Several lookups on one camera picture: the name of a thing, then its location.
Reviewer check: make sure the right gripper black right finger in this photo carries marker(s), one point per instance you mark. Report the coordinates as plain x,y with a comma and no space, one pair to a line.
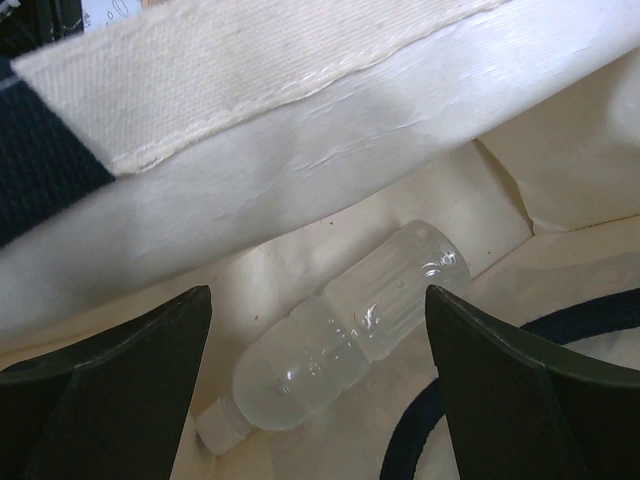
521,407

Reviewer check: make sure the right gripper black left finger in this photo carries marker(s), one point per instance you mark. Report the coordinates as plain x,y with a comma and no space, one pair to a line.
112,406

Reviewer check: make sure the beige canvas tote bag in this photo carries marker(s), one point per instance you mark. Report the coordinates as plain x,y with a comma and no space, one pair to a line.
262,147

